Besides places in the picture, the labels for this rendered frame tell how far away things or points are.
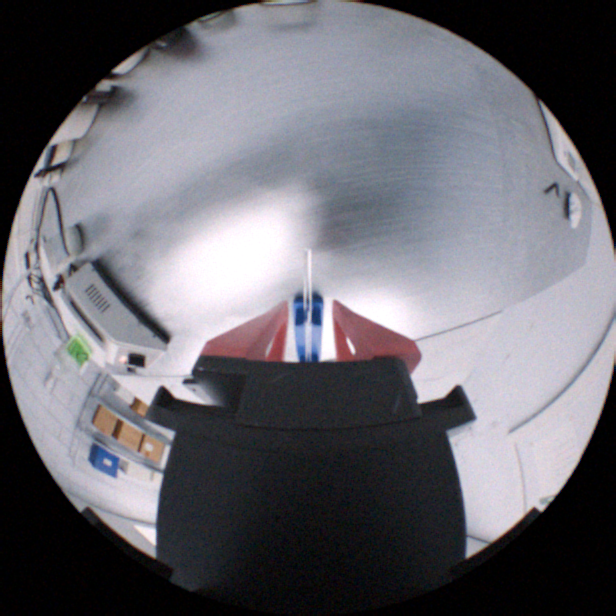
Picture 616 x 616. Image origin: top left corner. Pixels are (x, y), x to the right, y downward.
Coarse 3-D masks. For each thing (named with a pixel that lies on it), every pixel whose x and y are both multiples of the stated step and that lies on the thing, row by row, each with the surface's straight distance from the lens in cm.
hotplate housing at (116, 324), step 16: (80, 272) 35; (96, 272) 36; (80, 288) 34; (96, 288) 34; (112, 288) 35; (80, 304) 33; (96, 304) 33; (112, 304) 33; (128, 304) 34; (96, 320) 32; (112, 320) 32; (128, 320) 32; (144, 320) 33; (112, 336) 31; (128, 336) 31; (144, 336) 32; (160, 336) 33; (112, 352) 36; (160, 352) 32
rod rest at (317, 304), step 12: (300, 300) 19; (312, 300) 19; (300, 312) 18; (312, 312) 18; (300, 324) 17; (312, 324) 17; (300, 336) 22; (312, 336) 22; (300, 348) 23; (312, 348) 23; (300, 360) 24; (312, 360) 24
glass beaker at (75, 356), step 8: (72, 336) 35; (80, 336) 34; (72, 344) 34; (80, 344) 34; (88, 344) 34; (64, 352) 34; (72, 352) 34; (80, 352) 34; (88, 352) 34; (56, 360) 35; (64, 360) 34; (72, 360) 34; (80, 360) 34; (88, 360) 35; (64, 368) 34; (72, 368) 34; (80, 368) 34; (72, 376) 34; (80, 376) 35; (72, 384) 34
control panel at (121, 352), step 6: (120, 348) 32; (126, 348) 32; (120, 354) 35; (126, 354) 34; (144, 354) 33; (150, 354) 33; (156, 354) 33; (114, 360) 40; (120, 360) 39; (126, 360) 38; (150, 360) 36; (126, 366) 43
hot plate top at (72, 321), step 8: (64, 296) 34; (64, 304) 34; (64, 312) 37; (72, 312) 33; (64, 320) 41; (72, 320) 35; (80, 320) 32; (72, 328) 39; (80, 328) 33; (88, 328) 32; (88, 336) 32; (96, 336) 31; (96, 344) 31; (96, 352) 35; (104, 352) 32; (96, 360) 41; (104, 360) 36
